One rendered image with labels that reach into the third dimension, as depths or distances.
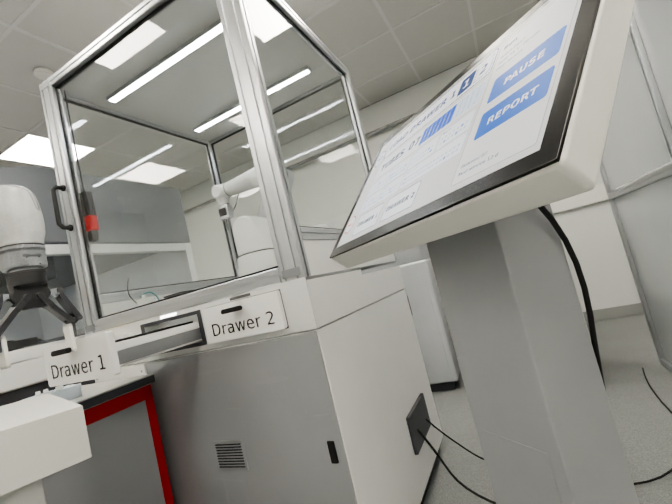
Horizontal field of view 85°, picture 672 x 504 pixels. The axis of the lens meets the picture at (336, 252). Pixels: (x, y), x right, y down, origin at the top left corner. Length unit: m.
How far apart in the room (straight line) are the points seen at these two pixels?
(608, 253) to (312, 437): 3.47
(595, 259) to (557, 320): 3.54
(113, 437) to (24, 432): 0.77
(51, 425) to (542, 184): 0.63
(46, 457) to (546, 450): 0.65
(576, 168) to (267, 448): 1.09
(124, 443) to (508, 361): 1.15
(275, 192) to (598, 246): 3.46
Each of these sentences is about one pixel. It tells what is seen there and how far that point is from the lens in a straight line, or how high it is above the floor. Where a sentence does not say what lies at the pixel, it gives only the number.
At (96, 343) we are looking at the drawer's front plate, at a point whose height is 0.90.
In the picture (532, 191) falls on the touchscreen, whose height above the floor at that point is 0.95.
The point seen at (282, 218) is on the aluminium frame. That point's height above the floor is 1.12.
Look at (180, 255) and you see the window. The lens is 1.34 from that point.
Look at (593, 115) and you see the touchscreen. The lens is 0.41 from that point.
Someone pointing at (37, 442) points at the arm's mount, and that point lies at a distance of 0.64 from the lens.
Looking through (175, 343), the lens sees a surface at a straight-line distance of 1.22.
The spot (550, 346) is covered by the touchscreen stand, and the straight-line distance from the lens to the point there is 0.59.
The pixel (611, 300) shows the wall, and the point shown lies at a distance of 4.19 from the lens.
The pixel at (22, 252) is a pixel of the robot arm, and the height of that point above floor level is 1.15.
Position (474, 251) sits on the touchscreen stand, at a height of 0.90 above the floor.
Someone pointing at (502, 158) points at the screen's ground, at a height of 0.99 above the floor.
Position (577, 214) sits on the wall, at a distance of 4.12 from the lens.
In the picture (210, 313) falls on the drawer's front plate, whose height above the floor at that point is 0.91.
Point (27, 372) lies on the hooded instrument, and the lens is 2.04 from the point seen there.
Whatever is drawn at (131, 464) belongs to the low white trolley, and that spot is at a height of 0.52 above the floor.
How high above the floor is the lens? 0.91
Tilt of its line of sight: 5 degrees up
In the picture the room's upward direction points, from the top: 14 degrees counter-clockwise
